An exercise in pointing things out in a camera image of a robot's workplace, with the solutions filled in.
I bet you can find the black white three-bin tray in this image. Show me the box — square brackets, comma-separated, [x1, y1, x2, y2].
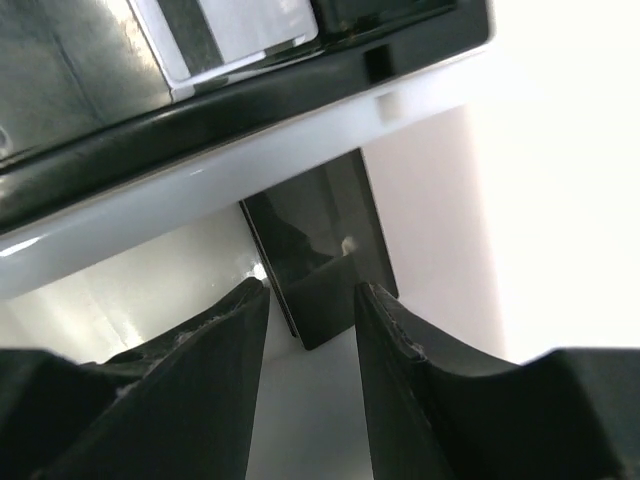
[1, 1, 493, 363]

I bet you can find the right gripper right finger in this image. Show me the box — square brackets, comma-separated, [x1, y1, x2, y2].
[354, 284, 639, 479]

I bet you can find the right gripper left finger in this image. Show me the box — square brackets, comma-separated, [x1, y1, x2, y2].
[1, 278, 270, 479]

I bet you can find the silver white card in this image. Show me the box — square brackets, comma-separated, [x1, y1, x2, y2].
[130, 1, 319, 101]

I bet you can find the black VIP credit card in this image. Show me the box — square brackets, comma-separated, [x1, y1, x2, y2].
[240, 149, 399, 350]

